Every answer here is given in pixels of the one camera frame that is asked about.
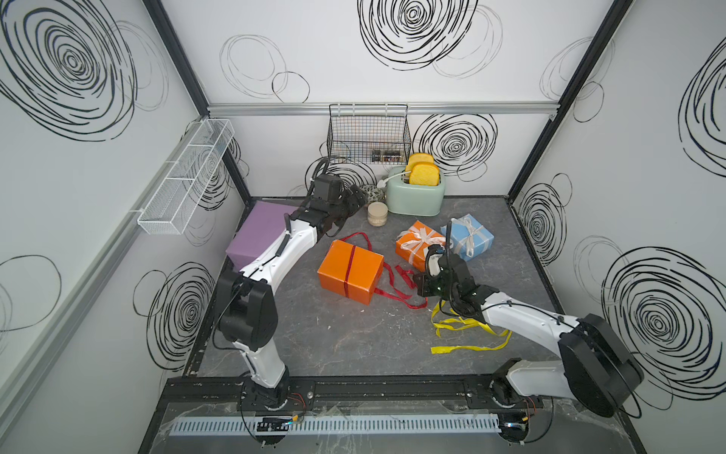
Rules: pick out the blue gift box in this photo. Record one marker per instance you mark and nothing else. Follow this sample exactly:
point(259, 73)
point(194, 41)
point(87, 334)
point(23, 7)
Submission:
point(471, 237)

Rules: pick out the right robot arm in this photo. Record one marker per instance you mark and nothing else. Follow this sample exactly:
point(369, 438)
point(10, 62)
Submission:
point(591, 365)

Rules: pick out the yellow ribbon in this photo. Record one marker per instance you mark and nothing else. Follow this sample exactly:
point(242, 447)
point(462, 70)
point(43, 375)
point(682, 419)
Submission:
point(455, 333)

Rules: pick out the orange box red ribbon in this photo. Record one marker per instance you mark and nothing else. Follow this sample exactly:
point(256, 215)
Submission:
point(351, 271)

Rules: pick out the spice jars in basket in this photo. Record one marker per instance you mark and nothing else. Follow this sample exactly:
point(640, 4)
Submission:
point(385, 156)

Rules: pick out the small jar with beige lid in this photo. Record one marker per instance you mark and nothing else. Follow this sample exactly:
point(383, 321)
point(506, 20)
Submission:
point(377, 214)

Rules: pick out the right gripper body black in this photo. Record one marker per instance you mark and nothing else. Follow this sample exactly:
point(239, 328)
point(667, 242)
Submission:
point(442, 292)

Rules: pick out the white ribbon on orange box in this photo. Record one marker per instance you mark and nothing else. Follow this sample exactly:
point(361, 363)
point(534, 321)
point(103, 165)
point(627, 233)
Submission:
point(422, 238)

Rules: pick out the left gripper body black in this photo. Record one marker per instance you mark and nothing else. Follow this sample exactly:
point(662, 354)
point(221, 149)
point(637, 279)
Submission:
point(338, 214)

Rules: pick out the mint green toaster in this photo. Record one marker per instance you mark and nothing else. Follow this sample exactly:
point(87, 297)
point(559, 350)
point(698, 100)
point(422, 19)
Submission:
point(413, 200)

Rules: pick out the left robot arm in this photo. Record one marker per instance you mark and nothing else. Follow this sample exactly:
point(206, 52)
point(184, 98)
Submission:
point(249, 316)

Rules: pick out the rear yellow sponge toast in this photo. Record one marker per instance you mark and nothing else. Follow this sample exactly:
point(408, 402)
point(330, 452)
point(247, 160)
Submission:
point(419, 158)

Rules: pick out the front yellow sponge toast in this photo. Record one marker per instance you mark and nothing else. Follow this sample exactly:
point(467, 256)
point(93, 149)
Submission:
point(426, 174)

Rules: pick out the patterned ceramic bowl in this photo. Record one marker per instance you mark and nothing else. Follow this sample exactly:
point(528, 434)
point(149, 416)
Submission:
point(373, 194)

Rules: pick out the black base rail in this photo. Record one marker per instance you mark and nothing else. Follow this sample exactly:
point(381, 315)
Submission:
point(308, 392)

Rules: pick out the white mesh wall shelf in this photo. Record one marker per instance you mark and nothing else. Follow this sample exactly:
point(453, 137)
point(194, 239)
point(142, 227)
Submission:
point(174, 202)

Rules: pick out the purple gift box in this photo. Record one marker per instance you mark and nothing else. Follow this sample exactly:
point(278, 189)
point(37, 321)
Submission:
point(265, 224)

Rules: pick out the grey slotted cable duct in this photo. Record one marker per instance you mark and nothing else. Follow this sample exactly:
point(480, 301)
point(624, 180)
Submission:
point(336, 425)

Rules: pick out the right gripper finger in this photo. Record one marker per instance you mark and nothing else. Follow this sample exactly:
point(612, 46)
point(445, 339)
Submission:
point(448, 242)
point(424, 284)

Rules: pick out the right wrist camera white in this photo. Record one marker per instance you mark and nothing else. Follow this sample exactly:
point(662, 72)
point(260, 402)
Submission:
point(432, 260)

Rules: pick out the black wire basket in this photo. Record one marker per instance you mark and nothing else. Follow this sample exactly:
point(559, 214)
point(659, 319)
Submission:
point(355, 130)

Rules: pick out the yellow sponge toast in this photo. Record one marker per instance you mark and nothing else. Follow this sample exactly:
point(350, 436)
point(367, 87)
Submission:
point(426, 174)
point(419, 158)

